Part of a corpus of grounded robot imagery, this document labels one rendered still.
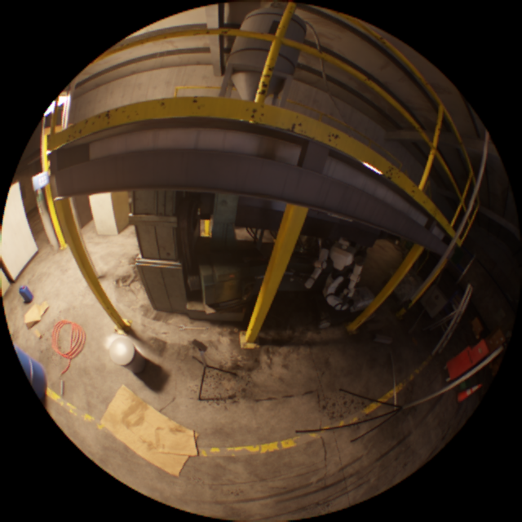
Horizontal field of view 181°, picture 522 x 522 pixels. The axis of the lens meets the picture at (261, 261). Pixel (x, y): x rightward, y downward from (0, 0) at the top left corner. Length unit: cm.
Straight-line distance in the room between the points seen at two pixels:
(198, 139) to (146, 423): 254
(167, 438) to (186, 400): 52
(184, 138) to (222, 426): 248
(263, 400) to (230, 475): 98
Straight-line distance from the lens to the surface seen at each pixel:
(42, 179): 432
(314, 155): 89
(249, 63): 184
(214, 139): 127
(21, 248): 586
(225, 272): 154
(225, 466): 204
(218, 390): 193
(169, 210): 146
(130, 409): 215
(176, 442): 201
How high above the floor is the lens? 192
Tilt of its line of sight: 37 degrees down
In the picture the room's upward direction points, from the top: 15 degrees clockwise
